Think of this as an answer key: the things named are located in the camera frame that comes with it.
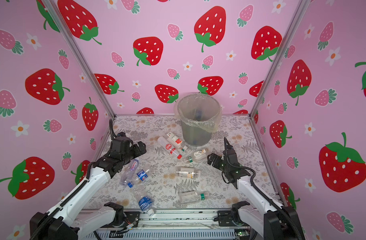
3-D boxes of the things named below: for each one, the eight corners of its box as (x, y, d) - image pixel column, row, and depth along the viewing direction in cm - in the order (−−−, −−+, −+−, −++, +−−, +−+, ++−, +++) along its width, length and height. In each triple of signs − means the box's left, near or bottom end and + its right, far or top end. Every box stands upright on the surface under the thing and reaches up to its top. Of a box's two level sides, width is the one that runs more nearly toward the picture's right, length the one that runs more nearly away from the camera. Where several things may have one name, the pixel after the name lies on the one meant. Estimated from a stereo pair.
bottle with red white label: (166, 140, 107) (165, 135, 102) (170, 136, 109) (170, 131, 104) (178, 149, 102) (177, 145, 97) (182, 145, 104) (182, 140, 99)
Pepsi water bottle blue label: (131, 189, 86) (128, 186, 81) (128, 182, 88) (125, 179, 84) (153, 175, 91) (152, 172, 87) (150, 169, 94) (148, 165, 89)
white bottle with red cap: (157, 142, 106) (156, 139, 102) (162, 139, 108) (161, 135, 104) (178, 161, 96) (177, 158, 93) (182, 157, 98) (182, 153, 95)
